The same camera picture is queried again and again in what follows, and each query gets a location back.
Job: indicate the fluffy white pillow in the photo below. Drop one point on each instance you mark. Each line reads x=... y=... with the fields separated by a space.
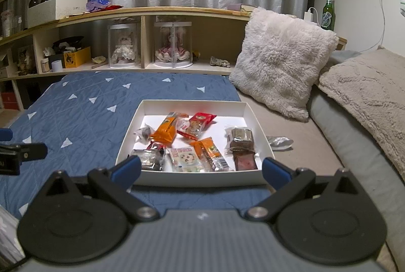
x=281 y=60

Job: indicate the green beer bottle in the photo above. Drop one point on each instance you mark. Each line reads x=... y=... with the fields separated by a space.
x=328 y=15

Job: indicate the silver-wrapped dark snack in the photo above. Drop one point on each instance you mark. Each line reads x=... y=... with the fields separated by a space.
x=147 y=159

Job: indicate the framed picture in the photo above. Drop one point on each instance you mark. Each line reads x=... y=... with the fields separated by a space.
x=26 y=60

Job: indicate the clear-wrapped brown cake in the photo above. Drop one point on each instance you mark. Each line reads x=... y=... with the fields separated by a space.
x=240 y=137

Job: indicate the orange packet with clear end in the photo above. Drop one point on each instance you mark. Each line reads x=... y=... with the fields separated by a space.
x=210 y=153

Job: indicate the wooden shelf unit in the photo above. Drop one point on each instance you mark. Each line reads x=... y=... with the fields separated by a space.
x=158 y=10

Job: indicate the black tissue box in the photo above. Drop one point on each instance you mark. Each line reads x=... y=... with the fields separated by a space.
x=56 y=60

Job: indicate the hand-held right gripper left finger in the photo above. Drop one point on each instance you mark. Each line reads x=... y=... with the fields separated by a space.
x=126 y=171

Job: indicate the beige textured pillow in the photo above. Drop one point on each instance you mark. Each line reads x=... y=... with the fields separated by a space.
x=370 y=94

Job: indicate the group of clear bottles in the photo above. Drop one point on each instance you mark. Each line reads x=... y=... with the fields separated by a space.
x=11 y=22

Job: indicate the black hat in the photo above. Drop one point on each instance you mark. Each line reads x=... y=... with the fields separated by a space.
x=68 y=41

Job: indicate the red box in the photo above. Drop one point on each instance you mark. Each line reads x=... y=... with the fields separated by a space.
x=9 y=100

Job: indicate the beaded hair accessory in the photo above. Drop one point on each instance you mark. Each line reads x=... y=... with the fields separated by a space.
x=219 y=62

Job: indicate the white cardboard box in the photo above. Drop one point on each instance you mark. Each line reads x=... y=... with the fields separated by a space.
x=152 y=109

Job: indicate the beige seashell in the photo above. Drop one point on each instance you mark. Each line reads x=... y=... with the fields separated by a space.
x=99 y=60

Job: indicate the pink-dress doll in case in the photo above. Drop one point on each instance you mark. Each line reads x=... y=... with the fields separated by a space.
x=172 y=24

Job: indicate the white-dress doll in case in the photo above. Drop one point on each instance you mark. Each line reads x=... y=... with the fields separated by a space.
x=123 y=27

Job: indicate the clear-wrapped round candy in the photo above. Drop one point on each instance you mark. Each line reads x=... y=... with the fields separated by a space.
x=144 y=132

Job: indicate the white patterned cloth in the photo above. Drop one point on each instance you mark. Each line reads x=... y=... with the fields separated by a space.
x=8 y=234

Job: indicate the cream book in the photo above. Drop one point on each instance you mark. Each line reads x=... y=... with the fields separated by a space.
x=250 y=8

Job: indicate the purple plastic bag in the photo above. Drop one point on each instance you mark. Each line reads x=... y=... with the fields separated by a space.
x=98 y=4

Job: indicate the yellow cardboard box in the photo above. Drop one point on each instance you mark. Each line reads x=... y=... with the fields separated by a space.
x=77 y=58

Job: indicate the open cardboard box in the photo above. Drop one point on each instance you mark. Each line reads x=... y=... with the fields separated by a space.
x=3 y=64

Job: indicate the lilac box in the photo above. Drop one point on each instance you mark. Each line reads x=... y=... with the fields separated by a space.
x=235 y=6

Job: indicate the orange snack packet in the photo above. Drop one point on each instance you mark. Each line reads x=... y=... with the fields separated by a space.
x=164 y=131

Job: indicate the brown snack packet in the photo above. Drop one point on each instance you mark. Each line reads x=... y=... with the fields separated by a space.
x=244 y=161

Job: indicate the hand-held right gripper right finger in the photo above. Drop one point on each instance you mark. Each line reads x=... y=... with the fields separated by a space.
x=274 y=175

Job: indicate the white pink-print snack packet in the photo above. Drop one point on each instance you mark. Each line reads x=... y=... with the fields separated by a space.
x=185 y=159

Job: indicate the doll in white dress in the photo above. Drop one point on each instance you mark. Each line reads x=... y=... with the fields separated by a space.
x=124 y=48

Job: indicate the doll in pink dress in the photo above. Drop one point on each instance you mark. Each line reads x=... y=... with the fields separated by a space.
x=172 y=48

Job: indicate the white storage box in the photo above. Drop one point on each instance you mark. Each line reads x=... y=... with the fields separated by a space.
x=57 y=12

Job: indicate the small red candy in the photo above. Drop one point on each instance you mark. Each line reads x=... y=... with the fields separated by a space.
x=156 y=145

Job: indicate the white charger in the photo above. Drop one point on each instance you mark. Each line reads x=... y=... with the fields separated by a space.
x=309 y=15

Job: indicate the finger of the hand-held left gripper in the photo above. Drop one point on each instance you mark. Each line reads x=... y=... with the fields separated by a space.
x=31 y=151
x=5 y=134

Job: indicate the silver foil wrapper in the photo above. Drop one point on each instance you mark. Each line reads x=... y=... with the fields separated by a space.
x=280 y=142

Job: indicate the white flower ornament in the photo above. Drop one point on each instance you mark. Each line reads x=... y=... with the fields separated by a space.
x=48 y=51

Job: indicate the grey cushion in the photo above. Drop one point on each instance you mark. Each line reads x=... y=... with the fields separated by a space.
x=348 y=139

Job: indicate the red cloth item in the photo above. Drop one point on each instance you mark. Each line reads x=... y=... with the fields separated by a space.
x=114 y=7

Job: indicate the red cookie packet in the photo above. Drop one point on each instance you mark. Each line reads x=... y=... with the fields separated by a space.
x=196 y=124

